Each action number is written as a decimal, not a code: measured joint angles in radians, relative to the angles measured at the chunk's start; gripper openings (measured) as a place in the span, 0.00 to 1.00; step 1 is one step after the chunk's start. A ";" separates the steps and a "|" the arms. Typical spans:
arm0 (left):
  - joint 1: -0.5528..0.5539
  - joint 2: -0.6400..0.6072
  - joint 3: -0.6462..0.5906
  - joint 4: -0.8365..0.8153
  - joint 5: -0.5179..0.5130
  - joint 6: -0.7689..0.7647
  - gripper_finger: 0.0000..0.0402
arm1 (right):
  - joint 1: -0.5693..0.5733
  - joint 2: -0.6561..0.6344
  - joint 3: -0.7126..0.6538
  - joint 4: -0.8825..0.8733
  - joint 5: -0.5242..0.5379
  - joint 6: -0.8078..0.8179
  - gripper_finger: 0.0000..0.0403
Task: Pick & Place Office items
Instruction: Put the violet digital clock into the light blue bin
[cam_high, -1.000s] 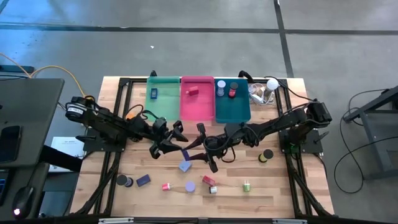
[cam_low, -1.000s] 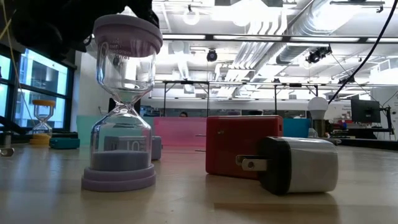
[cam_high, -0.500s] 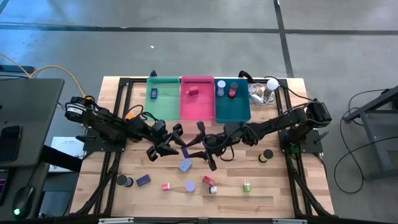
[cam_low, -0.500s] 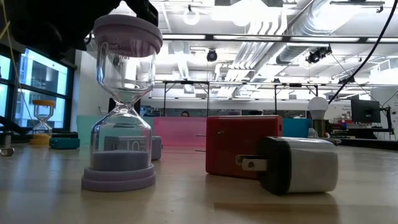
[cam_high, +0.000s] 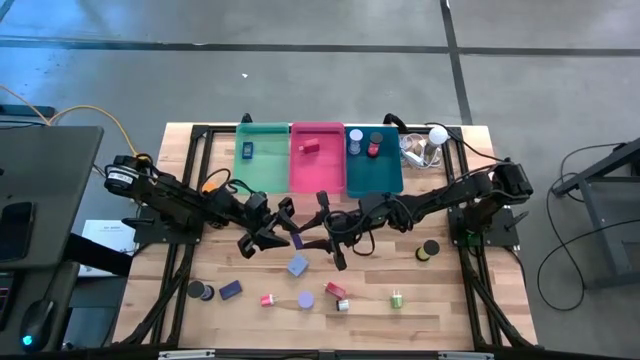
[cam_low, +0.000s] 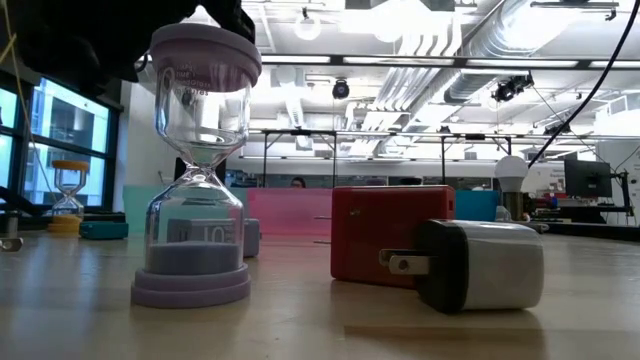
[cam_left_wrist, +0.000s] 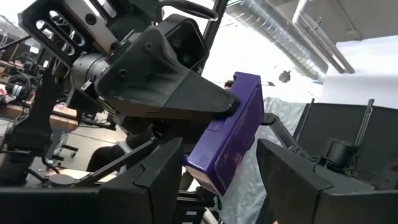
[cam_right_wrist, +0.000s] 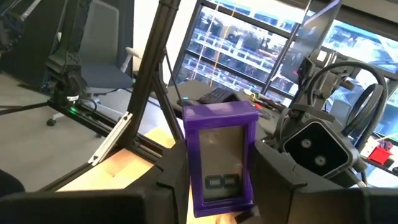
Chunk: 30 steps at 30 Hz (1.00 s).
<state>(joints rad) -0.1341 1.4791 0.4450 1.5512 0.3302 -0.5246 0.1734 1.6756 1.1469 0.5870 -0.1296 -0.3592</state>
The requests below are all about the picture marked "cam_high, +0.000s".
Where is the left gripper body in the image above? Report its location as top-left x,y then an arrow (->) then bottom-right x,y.
234,192 -> 281,241

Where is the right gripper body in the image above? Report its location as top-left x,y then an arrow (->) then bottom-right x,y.
323,209 -> 377,251

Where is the light blue cube charger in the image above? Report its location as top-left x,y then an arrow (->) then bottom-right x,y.
286,255 -> 310,279

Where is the red box wall charger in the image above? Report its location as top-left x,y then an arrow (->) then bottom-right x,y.
321,281 -> 348,301

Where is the indigo digital timer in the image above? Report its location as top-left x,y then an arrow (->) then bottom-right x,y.
218,279 -> 244,302

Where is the red sand black hourglass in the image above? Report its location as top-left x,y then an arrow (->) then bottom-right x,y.
366,130 -> 385,159

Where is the pale lavender cap hourglass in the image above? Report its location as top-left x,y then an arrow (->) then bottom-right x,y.
347,128 -> 365,156

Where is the yellow sand black hourglass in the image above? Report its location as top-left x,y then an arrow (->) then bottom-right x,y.
414,238 -> 442,263

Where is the pink translucent bin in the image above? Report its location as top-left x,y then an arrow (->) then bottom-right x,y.
288,121 -> 347,196

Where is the green translucent bin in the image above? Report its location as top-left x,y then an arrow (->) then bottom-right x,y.
232,122 -> 292,196

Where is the blue plastic bin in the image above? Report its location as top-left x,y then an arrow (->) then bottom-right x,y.
344,124 -> 405,200

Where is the white light bulb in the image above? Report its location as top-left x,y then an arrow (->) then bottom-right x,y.
424,124 -> 450,156

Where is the white booklet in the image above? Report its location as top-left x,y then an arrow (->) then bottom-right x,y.
78,218 -> 137,279

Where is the black desk leg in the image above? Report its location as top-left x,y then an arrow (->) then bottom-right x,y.
62,232 -> 134,278

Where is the grey desk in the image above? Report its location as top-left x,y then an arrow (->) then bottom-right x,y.
0,124 -> 105,274

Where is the black computer mouse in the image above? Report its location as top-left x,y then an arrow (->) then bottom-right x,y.
18,298 -> 56,351

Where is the black smartphone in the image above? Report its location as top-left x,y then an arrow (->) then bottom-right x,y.
0,201 -> 36,262

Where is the black power strip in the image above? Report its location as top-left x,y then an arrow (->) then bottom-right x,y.
0,103 -> 56,119

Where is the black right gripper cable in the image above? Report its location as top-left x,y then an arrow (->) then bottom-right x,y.
324,209 -> 377,259

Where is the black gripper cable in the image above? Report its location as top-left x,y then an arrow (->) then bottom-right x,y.
197,167 -> 239,201
324,209 -> 377,259

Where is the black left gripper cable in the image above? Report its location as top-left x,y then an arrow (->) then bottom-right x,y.
197,167 -> 239,201

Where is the white cable bundle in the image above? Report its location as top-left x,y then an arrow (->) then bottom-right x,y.
398,132 -> 444,169

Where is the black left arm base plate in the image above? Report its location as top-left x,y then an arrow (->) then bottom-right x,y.
121,204 -> 207,246

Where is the black aluminium table frame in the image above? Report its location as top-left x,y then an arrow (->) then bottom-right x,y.
112,122 -> 539,354

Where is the silver metal bracket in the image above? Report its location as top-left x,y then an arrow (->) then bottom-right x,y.
158,349 -> 216,360
438,351 -> 494,360

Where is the black power cable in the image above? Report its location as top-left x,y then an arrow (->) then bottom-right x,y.
424,122 -> 506,164

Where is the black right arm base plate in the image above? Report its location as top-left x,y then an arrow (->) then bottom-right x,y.
447,204 -> 531,249

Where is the yellow cable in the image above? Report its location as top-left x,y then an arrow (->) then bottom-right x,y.
0,84 -> 151,166

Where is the black floor cable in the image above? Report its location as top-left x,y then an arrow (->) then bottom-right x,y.
537,142 -> 640,312

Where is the black metal desk frame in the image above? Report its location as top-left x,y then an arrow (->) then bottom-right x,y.
552,137 -> 640,291

